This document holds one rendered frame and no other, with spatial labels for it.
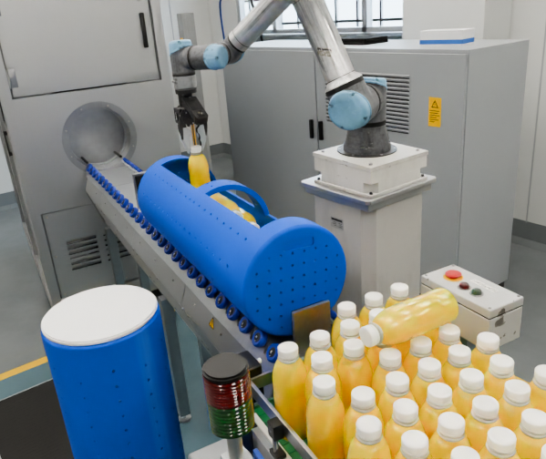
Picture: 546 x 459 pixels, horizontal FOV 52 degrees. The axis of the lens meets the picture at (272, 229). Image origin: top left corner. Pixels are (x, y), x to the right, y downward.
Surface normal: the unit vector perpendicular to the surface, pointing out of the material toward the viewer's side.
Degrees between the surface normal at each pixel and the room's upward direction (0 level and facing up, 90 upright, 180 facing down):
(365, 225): 90
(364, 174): 90
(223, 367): 0
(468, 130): 90
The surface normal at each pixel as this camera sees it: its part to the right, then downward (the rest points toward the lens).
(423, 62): -0.80, 0.28
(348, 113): -0.37, 0.49
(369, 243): -0.15, 0.38
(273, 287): 0.48, 0.29
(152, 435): 0.71, 0.21
